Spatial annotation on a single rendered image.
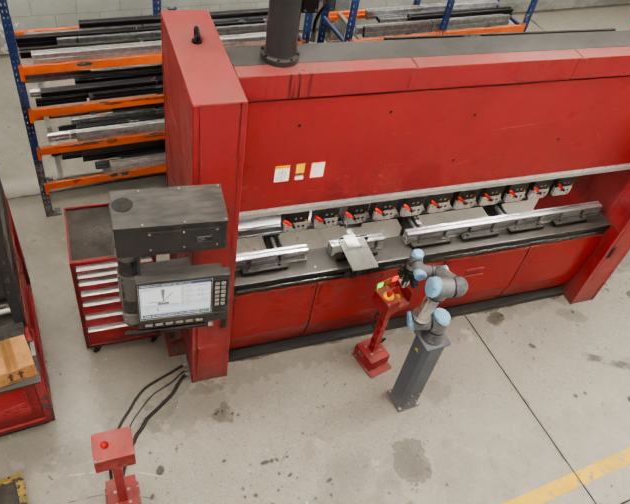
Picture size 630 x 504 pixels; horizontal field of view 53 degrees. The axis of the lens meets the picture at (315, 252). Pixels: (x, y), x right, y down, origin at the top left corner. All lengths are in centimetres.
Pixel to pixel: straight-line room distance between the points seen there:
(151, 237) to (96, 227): 136
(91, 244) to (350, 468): 219
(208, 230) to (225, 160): 41
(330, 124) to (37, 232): 299
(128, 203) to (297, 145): 102
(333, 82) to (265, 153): 53
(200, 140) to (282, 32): 64
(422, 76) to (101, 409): 292
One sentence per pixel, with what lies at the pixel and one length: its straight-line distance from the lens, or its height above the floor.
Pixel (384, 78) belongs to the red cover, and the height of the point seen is 225.
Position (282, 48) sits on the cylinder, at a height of 239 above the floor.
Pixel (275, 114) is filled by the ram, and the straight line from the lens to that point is 330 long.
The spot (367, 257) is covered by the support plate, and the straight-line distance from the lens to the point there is 412.
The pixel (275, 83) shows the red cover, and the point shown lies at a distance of 317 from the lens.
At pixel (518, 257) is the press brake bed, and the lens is 504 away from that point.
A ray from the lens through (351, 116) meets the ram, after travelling 347.
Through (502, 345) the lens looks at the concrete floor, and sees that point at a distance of 532.
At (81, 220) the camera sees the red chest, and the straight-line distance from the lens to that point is 426.
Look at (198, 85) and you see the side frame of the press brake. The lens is 302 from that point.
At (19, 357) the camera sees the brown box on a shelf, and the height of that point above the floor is 110.
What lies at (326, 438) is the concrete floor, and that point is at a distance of 447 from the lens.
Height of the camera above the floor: 394
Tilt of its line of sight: 46 degrees down
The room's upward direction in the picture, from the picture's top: 12 degrees clockwise
